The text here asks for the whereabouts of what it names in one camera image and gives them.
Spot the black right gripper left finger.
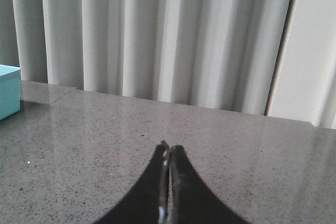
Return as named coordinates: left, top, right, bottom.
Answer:
left=95, top=141, right=170, bottom=224

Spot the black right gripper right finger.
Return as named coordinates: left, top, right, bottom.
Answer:
left=171, top=145, right=247, bottom=223

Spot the light blue storage box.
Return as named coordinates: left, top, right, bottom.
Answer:
left=0, top=65, right=20, bottom=120

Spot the white pleated curtain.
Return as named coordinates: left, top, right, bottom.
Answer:
left=1, top=0, right=335, bottom=129

